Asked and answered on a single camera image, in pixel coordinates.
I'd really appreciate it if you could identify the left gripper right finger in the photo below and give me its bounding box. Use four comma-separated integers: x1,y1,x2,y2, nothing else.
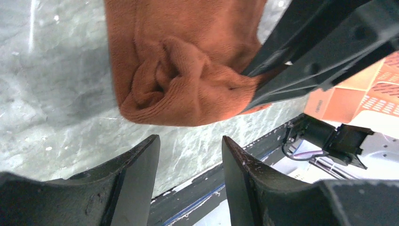
222,136,399,226

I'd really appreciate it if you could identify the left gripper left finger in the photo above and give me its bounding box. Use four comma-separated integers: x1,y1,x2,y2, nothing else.
0,135,160,226

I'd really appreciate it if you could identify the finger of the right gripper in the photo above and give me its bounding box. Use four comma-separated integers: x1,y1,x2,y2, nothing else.
247,6,399,110
242,0,368,77

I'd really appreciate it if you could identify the brown towel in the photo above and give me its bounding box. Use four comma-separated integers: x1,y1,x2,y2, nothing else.
104,0,285,127

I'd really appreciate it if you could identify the orange file organizer rack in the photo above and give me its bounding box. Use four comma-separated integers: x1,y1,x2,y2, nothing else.
358,52,399,117

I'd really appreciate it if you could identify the orange compartment tray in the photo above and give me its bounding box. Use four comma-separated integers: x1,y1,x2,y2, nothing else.
304,59,384,123

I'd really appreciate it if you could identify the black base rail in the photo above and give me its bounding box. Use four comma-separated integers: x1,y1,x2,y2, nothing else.
147,113,310,226

